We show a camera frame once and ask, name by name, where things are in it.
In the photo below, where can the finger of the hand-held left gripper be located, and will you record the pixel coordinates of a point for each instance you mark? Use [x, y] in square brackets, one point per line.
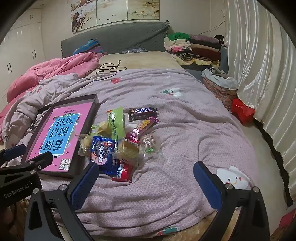
[44, 160]
[13, 150]

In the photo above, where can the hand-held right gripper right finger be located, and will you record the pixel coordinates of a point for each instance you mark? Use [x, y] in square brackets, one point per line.
[207, 185]

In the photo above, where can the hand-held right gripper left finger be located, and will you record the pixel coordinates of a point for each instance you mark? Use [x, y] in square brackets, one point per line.
[84, 185]

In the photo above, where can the red snack packet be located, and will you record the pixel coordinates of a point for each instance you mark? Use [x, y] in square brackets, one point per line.
[123, 172]

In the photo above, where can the clear floss bread packet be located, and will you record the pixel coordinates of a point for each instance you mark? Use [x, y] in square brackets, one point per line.
[85, 143]

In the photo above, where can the yellow cracker packet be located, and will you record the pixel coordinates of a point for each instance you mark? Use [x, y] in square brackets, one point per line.
[128, 150]

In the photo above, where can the pale yellow snack packet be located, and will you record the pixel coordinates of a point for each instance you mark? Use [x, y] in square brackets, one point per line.
[100, 127]

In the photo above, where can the dark shallow cardboard box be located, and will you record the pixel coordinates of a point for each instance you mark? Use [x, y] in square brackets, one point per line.
[76, 100]

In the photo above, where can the clear round pastry packet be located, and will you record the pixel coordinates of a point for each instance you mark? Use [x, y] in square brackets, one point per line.
[149, 141]

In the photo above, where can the dark chocolate bar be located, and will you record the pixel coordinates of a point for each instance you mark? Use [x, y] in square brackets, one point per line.
[143, 112]

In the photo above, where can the blue cookie packet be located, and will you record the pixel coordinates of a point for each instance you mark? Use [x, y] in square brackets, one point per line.
[103, 148]
[111, 168]

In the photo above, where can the lilac printed blanket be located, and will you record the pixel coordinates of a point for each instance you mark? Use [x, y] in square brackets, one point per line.
[185, 139]

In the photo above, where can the green snack packet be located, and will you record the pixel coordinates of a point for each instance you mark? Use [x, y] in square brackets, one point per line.
[116, 125]

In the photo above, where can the purple wafer bar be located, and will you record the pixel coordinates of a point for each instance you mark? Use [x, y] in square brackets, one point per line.
[142, 127]

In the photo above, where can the red bag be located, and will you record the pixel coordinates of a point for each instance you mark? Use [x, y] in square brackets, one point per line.
[242, 111]

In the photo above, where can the pink quilt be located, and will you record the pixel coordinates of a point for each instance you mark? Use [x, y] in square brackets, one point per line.
[46, 69]

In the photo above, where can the floral bag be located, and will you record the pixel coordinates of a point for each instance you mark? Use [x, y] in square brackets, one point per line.
[219, 97]

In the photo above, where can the white wardrobe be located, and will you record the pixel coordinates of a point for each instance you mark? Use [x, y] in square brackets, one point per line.
[20, 46]

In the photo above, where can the blue striped pillow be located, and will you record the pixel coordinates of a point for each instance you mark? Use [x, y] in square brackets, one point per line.
[89, 47]

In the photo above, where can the cream satin curtain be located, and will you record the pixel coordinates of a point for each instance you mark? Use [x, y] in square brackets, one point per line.
[261, 69]

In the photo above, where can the pile of folded clothes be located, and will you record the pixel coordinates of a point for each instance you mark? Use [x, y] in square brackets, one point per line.
[196, 49]

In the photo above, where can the beige bed sheet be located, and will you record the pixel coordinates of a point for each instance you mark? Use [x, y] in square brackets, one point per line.
[143, 60]

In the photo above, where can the wall painting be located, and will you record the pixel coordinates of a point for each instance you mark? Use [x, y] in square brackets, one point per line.
[111, 11]

